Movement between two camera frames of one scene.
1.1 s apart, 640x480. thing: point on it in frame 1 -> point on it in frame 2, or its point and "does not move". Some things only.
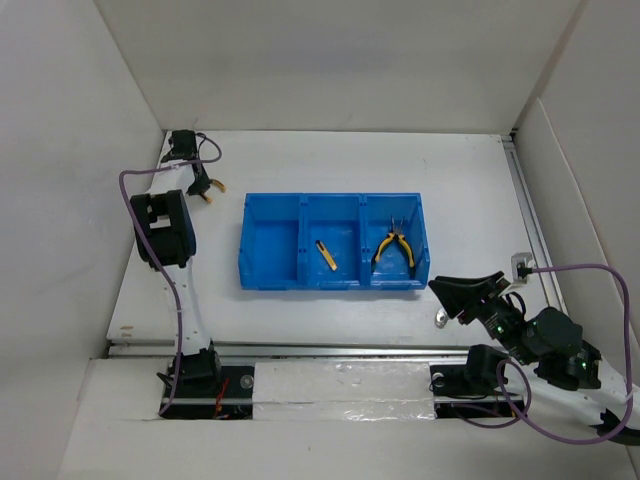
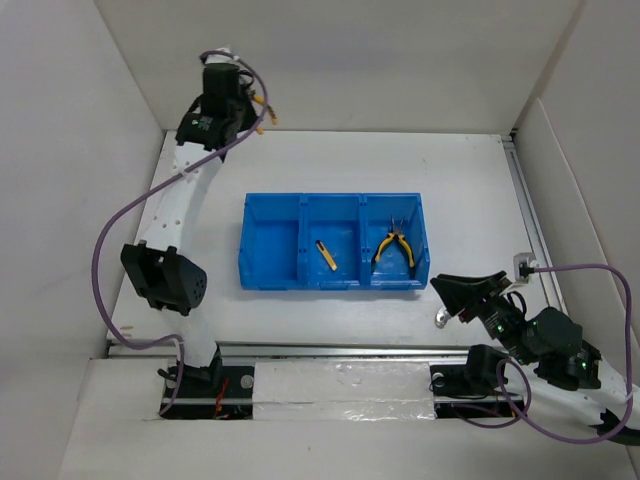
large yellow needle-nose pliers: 395,232 does not move
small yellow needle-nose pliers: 216,183 -> 261,100
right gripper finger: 456,299 does not move
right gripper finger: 469,288 does not move
